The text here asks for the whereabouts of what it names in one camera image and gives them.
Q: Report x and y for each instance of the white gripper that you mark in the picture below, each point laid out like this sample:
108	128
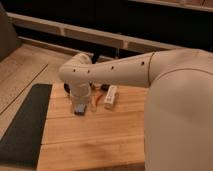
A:
80	94

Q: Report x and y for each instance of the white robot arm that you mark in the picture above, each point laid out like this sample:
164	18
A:
178	115

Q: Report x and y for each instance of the dark blue ceramic bowl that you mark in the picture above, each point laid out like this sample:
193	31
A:
66	88

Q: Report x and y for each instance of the orange carrot toy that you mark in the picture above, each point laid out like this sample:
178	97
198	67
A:
94	102

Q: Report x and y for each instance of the blue sponge block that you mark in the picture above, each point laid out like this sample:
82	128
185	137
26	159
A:
80	109

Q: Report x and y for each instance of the small black object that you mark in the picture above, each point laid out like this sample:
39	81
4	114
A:
104	87

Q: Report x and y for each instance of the white rectangular box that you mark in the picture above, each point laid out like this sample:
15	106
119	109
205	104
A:
110	96

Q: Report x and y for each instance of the dark green floor mat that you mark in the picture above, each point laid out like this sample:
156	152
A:
20	144

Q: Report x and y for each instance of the grey chair corner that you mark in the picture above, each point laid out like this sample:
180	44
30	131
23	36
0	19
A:
9	40

